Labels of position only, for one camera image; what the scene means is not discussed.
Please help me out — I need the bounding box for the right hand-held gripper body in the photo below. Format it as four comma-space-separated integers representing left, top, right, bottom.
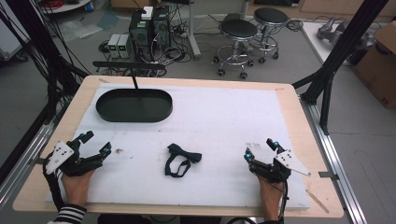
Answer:
248, 149, 312, 184

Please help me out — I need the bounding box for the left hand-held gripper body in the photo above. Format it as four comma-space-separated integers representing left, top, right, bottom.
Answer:
45, 139, 105, 178

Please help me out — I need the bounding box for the black oval tray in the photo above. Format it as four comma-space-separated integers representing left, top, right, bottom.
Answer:
94, 88, 174, 123

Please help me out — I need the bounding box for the black bow tie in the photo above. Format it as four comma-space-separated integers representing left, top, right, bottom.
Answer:
163, 143, 203, 179

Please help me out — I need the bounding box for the person's right hand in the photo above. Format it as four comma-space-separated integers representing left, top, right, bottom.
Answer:
258, 175, 285, 210

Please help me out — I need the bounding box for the person's left hand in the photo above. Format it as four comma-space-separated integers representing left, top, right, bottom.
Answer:
61, 169, 96, 207

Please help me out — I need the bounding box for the white foam mat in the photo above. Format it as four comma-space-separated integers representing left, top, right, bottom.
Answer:
44, 81, 313, 210

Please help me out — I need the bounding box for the thin wooden stick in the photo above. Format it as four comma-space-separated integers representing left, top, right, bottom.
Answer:
305, 188, 331, 215

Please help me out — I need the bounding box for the black stand with crossbar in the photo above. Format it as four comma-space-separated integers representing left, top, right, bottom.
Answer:
92, 60, 167, 91

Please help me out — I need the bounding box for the person's dark clothing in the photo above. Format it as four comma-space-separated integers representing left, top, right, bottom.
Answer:
96, 214, 222, 224

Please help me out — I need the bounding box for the grey power supply unit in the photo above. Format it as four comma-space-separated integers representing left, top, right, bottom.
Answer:
118, 34, 134, 59
106, 33, 121, 59

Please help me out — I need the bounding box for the clear plastic sheet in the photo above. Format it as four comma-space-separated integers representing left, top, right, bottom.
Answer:
58, 11, 120, 42

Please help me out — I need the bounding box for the black computer tower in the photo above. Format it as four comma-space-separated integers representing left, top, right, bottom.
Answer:
151, 6, 172, 50
128, 10, 154, 62

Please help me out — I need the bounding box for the black round stool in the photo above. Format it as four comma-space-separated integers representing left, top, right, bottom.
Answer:
252, 7, 290, 65
213, 19, 260, 80

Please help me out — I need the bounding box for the grey robot part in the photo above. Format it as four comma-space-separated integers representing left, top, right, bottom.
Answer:
316, 16, 350, 47

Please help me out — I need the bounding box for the cardboard box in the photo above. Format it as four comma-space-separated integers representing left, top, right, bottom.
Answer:
352, 21, 396, 110

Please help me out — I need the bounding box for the white box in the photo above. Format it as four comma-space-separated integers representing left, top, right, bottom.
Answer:
140, 6, 154, 21

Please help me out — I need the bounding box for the black gripper strap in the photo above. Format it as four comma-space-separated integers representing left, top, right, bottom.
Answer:
42, 169, 65, 213

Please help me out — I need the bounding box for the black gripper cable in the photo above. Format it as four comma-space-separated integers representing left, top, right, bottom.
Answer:
277, 179, 290, 224

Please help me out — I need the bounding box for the aluminium rail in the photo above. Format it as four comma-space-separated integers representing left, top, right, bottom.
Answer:
0, 121, 56, 208
299, 95, 369, 224

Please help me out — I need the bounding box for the black metal frame stand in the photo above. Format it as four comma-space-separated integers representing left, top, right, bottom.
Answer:
0, 0, 91, 185
291, 0, 390, 136

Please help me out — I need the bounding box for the tangle of floor cables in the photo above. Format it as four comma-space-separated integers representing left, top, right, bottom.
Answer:
98, 6, 225, 78

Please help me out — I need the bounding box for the grey table leg post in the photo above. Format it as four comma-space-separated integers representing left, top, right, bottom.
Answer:
186, 0, 203, 62

